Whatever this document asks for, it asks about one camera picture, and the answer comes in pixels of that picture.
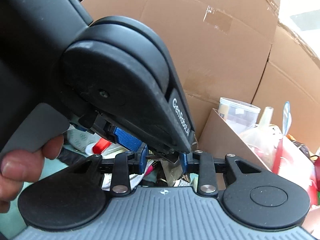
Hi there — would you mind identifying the red gift box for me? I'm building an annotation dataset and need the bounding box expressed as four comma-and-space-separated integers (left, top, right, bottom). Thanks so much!
271, 137, 318, 205

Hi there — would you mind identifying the cardboard sorting box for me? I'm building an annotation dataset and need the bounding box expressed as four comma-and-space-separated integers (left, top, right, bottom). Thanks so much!
198, 108, 320, 205

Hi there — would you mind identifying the person's left hand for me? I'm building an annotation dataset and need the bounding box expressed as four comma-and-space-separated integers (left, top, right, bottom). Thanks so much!
1, 135, 64, 213

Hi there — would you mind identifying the clear plastic cup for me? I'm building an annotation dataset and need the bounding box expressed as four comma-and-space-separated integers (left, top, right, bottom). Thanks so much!
218, 97, 261, 134

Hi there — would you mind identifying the large cardboard backdrop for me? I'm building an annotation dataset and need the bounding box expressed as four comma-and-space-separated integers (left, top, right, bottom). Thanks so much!
82, 0, 319, 151

